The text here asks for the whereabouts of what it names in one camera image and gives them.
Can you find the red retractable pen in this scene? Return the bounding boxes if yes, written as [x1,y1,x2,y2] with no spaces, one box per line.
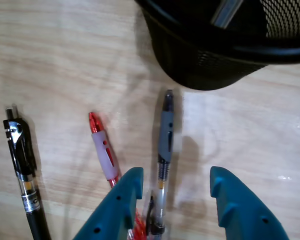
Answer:
[88,111,147,240]

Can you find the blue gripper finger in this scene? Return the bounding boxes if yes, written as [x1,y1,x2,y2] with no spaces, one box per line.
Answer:
[209,166,291,240]
[72,166,144,240]

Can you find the grey grip retractable pen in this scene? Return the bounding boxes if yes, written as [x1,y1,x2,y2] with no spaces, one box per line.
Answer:
[144,89,176,237]

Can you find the clear stick pen black grip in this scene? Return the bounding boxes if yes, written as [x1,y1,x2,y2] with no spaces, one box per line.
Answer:
[211,0,245,29]

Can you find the black retractable pen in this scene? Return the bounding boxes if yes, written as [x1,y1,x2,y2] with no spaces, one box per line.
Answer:
[2,106,52,240]

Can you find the black mesh pen holder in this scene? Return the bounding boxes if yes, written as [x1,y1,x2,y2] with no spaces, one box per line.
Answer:
[134,0,300,91]

